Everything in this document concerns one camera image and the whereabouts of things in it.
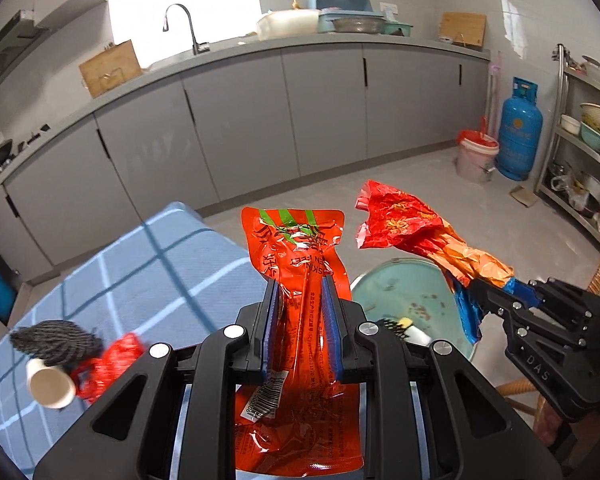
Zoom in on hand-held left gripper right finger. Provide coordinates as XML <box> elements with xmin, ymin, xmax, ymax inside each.
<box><xmin>322</xmin><ymin>280</ymin><xmax>564</xmax><ymax>480</ymax></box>

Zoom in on grey kitchen base cabinets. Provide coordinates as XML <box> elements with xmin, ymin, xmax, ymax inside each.
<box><xmin>0</xmin><ymin>35</ymin><xmax>492</xmax><ymax>311</ymax></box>

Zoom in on teal drain tray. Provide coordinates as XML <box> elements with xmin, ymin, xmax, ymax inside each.
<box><xmin>318</xmin><ymin>9</ymin><xmax>415</xmax><ymax>39</ymax></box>

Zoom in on cardboard piece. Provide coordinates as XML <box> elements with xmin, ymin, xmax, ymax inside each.
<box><xmin>508</xmin><ymin>184</ymin><xmax>540</xmax><ymax>209</ymax></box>

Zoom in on metal basin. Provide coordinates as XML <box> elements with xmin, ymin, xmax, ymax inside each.
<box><xmin>332</xmin><ymin>16</ymin><xmax>386</xmax><ymax>35</ymax></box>

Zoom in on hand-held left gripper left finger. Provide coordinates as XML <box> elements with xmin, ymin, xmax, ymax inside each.
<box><xmin>32</xmin><ymin>280</ymin><xmax>282</xmax><ymax>480</ymax></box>

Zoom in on small wooden cutting board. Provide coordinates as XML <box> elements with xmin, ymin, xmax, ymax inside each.
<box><xmin>438</xmin><ymin>11</ymin><xmax>487</xmax><ymax>51</ymax></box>

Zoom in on patterned bowl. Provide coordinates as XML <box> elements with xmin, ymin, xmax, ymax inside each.
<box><xmin>579</xmin><ymin>102</ymin><xmax>600</xmax><ymax>134</ymax></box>

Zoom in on grey foam mesh net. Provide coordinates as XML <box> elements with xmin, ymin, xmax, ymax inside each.
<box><xmin>9</xmin><ymin>322</ymin><xmax>104</xmax><ymax>367</ymax></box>

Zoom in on white plastic basin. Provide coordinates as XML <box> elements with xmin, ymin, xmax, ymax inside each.
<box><xmin>255</xmin><ymin>9</ymin><xmax>322</xmax><ymax>41</ymax></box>

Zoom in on teal bowl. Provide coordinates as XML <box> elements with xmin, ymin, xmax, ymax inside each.
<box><xmin>579</xmin><ymin>122</ymin><xmax>600</xmax><ymax>154</ymax></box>

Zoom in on crumpled red wrapper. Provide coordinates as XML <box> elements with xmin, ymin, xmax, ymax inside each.
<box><xmin>72</xmin><ymin>332</ymin><xmax>147</xmax><ymax>404</ymax></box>

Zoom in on dark gooseneck faucet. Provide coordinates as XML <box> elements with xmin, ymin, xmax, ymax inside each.
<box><xmin>163</xmin><ymin>3</ymin><xmax>210</xmax><ymax>56</ymax></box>

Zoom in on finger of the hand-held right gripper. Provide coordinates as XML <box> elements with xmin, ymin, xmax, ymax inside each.
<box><xmin>466</xmin><ymin>279</ymin><xmax>528</xmax><ymax>321</ymax></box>
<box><xmin>505</xmin><ymin>277</ymin><xmax>563</xmax><ymax>311</ymax></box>

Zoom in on blue checked tablecloth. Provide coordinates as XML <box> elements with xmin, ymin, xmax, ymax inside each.
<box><xmin>0</xmin><ymin>202</ymin><xmax>282</xmax><ymax>467</ymax></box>

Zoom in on pink mop handle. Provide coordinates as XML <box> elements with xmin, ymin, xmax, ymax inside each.
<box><xmin>481</xmin><ymin>52</ymin><xmax>504</xmax><ymax>137</ymax></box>

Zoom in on gas stove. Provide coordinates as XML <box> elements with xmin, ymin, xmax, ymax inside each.
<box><xmin>12</xmin><ymin>122</ymin><xmax>52</xmax><ymax>149</ymax></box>

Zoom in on metal shelf rack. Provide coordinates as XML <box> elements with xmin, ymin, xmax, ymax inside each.
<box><xmin>534</xmin><ymin>43</ymin><xmax>600</xmax><ymax>262</ymax></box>

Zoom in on red green-striped snack packet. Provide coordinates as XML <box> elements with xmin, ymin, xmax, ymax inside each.
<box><xmin>234</xmin><ymin>207</ymin><xmax>366</xmax><ymax>478</ymax></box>

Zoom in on bucket with red bag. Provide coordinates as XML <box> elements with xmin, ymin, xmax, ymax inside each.
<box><xmin>454</xmin><ymin>129</ymin><xmax>500</xmax><ymax>185</ymax></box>

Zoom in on large wooden cutting board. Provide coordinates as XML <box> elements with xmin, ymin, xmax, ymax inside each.
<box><xmin>78</xmin><ymin>39</ymin><xmax>144</xmax><ymax>99</ymax></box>

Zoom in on blue dish box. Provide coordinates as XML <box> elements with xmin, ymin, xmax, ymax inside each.
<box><xmin>307</xmin><ymin>0</ymin><xmax>374</xmax><ymax>17</ymax></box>

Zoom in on black range hood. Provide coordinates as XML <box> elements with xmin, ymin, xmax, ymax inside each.
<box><xmin>0</xmin><ymin>9</ymin><xmax>52</xmax><ymax>87</ymax></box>

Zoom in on white paper cup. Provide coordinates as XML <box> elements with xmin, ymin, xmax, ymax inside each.
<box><xmin>25</xmin><ymin>359</ymin><xmax>77</xmax><ymax>409</ymax></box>

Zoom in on steel pot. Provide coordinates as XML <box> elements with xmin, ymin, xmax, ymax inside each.
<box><xmin>577</xmin><ymin>169</ymin><xmax>600</xmax><ymax>212</ymax></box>

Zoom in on red orange gold-print wrapper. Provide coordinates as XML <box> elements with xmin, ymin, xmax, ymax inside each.
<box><xmin>355</xmin><ymin>180</ymin><xmax>516</xmax><ymax>293</ymax></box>

